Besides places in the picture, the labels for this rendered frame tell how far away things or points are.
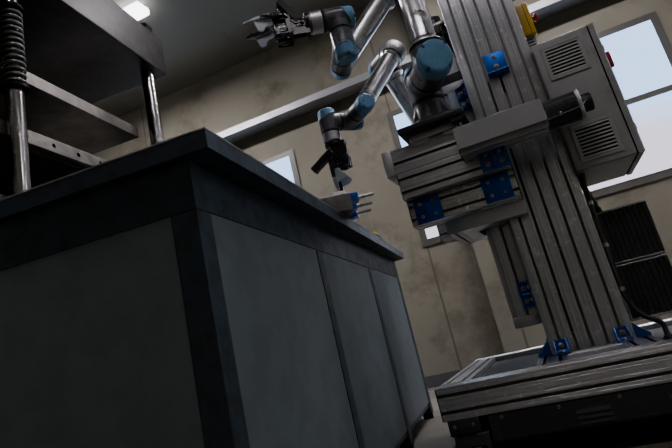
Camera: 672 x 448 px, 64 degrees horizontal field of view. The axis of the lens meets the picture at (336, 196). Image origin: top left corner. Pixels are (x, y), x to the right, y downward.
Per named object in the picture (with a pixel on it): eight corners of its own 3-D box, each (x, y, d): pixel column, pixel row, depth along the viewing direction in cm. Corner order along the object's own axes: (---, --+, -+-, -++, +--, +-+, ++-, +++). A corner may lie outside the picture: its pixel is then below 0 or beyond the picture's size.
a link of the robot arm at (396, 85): (440, 149, 237) (374, 47, 242) (422, 162, 250) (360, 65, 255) (458, 139, 243) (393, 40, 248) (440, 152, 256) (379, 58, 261)
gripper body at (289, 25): (274, 33, 173) (311, 27, 174) (270, 13, 176) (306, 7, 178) (276, 49, 180) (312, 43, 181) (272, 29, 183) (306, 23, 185)
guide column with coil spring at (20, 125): (52, 396, 148) (21, -2, 183) (35, 399, 143) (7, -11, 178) (35, 400, 149) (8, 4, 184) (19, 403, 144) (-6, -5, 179)
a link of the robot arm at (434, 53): (448, 90, 183) (407, -42, 198) (460, 67, 169) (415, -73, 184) (414, 96, 182) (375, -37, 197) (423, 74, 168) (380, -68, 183)
